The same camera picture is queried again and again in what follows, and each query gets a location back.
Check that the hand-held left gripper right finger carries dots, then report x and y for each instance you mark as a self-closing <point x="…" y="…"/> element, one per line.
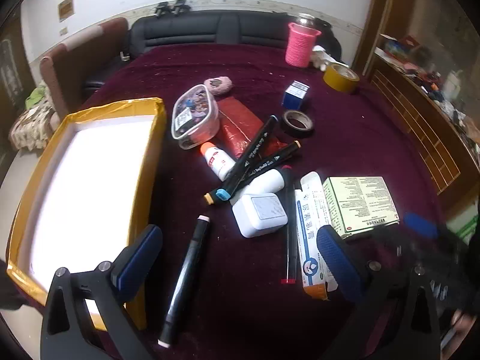
<point x="337" y="266"/>

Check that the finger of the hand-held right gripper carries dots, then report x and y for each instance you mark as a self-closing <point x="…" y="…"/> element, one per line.
<point x="420" y="225"/>

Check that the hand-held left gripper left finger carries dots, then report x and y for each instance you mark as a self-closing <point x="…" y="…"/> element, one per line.
<point x="139" y="258"/>

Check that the green and white medicine box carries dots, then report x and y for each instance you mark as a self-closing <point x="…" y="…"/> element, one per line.
<point x="360" y="202"/>

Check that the person's right hand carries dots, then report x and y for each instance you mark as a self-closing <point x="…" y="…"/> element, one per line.
<point x="464" y="320"/>

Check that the green package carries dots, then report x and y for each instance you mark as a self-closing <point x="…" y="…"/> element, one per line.
<point x="467" y="228"/>

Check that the white ointment carton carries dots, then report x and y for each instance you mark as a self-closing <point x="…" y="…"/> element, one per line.
<point x="309" y="228"/>

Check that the black marker with pink cap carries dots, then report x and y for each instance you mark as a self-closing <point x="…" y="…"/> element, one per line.
<point x="187" y="270"/>

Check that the thin black pen red tip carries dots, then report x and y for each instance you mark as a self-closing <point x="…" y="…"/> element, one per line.
<point x="290" y="240"/>

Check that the yellow-taped white box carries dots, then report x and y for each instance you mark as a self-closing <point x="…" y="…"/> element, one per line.
<point x="78" y="202"/>

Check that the white power adapter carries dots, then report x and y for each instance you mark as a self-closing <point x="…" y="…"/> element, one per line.
<point x="258" y="215"/>

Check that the maroon velvet tablecloth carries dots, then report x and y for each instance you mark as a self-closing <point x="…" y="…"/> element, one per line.
<point x="247" y="300"/>

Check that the wooden cabinet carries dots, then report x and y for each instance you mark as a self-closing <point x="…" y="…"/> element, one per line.
<point x="420" y="120"/>

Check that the white bottle black cap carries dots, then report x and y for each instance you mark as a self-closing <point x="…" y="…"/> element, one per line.
<point x="268" y="183"/>

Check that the black marker with orange cap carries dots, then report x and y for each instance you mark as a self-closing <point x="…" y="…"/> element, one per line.
<point x="270" y="161"/>

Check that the white glue bottle orange cap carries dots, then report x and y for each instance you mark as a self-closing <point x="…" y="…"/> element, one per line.
<point x="219" y="161"/>

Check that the black marker with blue cap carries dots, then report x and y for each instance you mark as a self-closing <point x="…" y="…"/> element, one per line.
<point x="258" y="144"/>

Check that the black tape roll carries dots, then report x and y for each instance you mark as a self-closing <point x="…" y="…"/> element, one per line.
<point x="287" y="127"/>

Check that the plastic container with cartoon lid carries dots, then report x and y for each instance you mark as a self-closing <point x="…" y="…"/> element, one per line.
<point x="195" y="114"/>

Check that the yellow tape roll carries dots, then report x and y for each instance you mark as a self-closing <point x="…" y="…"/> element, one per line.
<point x="339" y="82"/>

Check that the red glossy packet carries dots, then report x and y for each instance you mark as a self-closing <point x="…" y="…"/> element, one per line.
<point x="238" y="123"/>

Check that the floral cloth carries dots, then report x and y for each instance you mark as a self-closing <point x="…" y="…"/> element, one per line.
<point x="33" y="120"/>

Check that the small blue box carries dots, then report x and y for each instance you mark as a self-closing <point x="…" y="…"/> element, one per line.
<point x="294" y="95"/>

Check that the white figurine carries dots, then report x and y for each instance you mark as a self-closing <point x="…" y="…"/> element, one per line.
<point x="323" y="58"/>

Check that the brown chair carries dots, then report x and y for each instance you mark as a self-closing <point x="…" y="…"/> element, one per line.
<point x="82" y="67"/>

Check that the jar with pink knit cover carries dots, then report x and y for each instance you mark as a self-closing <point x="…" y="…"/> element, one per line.
<point x="299" y="47"/>

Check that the black leather sofa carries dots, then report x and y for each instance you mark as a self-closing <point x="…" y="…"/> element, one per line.
<point x="195" y="30"/>

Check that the black gadget on sofa back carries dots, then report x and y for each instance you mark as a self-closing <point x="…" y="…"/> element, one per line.
<point x="173" y="7"/>

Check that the wall switch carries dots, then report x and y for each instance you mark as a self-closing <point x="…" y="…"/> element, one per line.
<point x="64" y="30"/>

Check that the gold wall plaque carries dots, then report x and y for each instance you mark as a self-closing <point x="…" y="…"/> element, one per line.
<point x="66" y="8"/>

